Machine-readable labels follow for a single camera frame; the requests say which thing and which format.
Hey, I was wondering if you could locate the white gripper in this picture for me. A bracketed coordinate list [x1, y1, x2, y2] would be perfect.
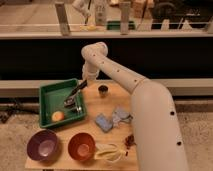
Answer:
[70, 63, 99, 95]

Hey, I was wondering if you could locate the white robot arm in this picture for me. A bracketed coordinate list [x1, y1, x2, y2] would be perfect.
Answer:
[81, 42, 189, 171]

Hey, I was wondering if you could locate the small dark cup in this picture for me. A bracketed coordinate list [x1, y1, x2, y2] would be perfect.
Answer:
[98, 85, 108, 97]

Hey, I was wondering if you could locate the silver metal object in tray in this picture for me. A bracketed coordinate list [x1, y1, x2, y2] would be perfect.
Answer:
[74, 106, 82, 113]

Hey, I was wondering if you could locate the green plastic tray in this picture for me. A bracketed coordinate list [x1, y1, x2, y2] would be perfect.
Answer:
[39, 78, 87, 129]

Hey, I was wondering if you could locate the orange fruit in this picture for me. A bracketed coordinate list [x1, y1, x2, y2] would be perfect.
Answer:
[51, 111, 65, 122]

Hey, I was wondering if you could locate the blue sponge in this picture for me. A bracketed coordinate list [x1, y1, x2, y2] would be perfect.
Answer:
[95, 114, 113, 133]

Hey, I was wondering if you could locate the grey crumpled cloth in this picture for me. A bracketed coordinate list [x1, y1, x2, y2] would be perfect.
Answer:
[112, 107, 132, 127]

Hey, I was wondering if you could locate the wooden table board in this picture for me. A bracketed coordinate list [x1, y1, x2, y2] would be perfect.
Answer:
[25, 82, 138, 171]

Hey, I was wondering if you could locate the orange bowl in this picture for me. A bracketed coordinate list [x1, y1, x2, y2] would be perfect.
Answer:
[68, 132, 96, 162]

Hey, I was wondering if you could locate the dark grape bunch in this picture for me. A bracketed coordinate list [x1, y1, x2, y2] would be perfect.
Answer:
[124, 134, 135, 149]

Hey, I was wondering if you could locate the purple bowl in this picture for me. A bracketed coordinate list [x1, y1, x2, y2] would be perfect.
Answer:
[26, 130, 59, 162]

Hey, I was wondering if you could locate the yellow banana peel toy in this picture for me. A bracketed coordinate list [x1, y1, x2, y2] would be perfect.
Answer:
[94, 143, 124, 163]

